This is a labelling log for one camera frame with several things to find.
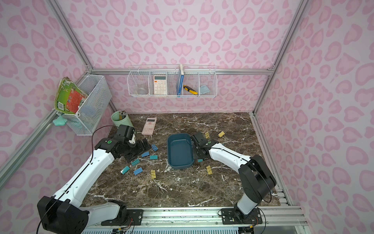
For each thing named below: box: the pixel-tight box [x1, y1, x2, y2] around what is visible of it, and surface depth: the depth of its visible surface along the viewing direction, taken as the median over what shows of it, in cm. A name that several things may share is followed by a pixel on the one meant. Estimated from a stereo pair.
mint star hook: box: [52, 115, 68, 127], surface depth 64 cm
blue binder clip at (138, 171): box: [133, 167, 144, 176], surface depth 90 cm
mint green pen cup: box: [111, 110, 134, 128], surface depth 100 cm
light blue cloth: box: [200, 85, 210, 95], surface depth 103 cm
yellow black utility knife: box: [183, 84, 199, 96], surface depth 99 cm
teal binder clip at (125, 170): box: [120, 165, 131, 175], surface depth 90 cm
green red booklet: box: [54, 76, 88, 114], surface depth 73 cm
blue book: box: [176, 64, 185, 98], surface depth 90 cm
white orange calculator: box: [153, 75, 168, 96], surface depth 96 cm
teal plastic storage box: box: [167, 133, 194, 170], surface depth 98 cm
